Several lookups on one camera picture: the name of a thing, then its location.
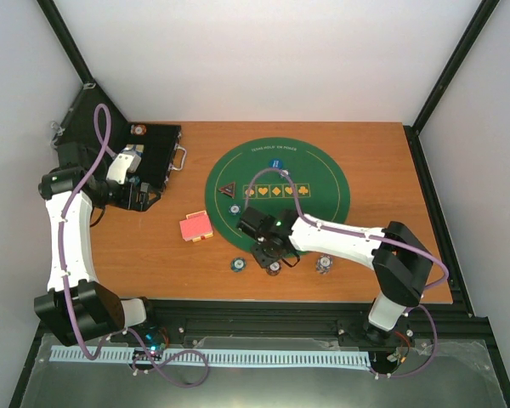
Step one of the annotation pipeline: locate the dark red chip stack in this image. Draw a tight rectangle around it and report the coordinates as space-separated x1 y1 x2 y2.
266 262 281 276

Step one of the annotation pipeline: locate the single blue poker chip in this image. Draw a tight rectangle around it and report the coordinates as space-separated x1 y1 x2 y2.
229 204 241 215

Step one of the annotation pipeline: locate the blue poker chip stack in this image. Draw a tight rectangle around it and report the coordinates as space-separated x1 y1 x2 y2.
230 258 247 273

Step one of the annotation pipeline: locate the triangular dealer button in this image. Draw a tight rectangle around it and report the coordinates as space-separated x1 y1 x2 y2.
218 182 236 199

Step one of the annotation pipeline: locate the red playing card deck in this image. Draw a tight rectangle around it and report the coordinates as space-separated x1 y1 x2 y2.
179 210 213 242

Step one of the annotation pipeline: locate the blue small blind button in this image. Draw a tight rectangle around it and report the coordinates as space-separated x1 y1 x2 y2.
269 158 284 170

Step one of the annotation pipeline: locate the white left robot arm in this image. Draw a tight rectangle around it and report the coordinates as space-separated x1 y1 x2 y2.
34 142 161 346

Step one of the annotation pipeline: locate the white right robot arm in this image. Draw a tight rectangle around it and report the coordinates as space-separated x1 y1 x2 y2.
237 207 435 345

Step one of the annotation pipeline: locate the blue card box in case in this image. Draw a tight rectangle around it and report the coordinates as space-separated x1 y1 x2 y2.
121 144 145 157

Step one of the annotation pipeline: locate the orange chip in case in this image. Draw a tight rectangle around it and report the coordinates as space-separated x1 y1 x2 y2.
130 124 147 136

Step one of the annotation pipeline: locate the round green poker mat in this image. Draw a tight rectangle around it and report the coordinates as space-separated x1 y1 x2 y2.
205 137 351 259

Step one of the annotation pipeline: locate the white purple chip stack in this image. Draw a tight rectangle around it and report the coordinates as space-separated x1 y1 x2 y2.
315 254 333 275

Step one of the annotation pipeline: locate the black poker case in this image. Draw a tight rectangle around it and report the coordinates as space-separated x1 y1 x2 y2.
52 82 181 191

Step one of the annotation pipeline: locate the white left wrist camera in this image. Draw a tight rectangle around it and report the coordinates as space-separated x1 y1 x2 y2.
106 150 141 185

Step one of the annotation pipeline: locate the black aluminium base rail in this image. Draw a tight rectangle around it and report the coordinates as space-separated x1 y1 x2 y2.
134 300 496 351

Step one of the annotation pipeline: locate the light blue cable duct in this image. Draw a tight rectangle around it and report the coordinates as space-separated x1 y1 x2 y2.
48 345 371 371

